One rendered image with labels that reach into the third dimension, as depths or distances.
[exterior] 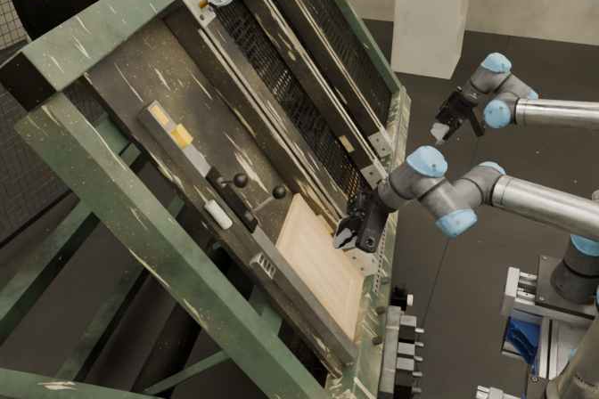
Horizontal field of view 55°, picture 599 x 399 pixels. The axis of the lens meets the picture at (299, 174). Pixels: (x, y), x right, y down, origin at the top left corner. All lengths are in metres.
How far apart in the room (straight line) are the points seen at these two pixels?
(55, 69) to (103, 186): 0.25
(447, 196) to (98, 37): 0.81
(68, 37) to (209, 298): 0.63
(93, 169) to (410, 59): 4.72
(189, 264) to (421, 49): 4.59
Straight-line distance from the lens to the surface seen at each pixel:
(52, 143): 1.26
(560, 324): 1.98
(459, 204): 1.24
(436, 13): 5.53
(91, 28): 1.33
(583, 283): 1.90
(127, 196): 1.25
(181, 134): 1.44
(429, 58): 5.68
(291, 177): 1.84
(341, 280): 1.92
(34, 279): 2.43
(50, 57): 1.21
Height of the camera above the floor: 2.32
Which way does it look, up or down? 34 degrees down
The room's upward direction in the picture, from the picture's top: 1 degrees counter-clockwise
